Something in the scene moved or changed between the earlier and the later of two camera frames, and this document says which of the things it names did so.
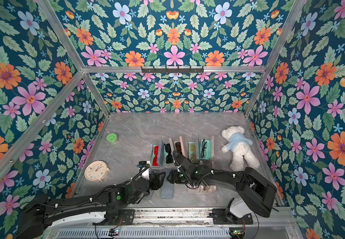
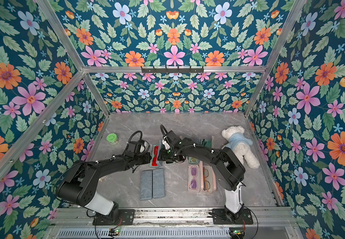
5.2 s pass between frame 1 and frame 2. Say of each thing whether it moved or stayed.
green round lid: stayed
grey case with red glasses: stayed
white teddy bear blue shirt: stayed
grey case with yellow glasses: moved
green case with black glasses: stayed
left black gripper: moved
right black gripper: moved
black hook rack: stayed
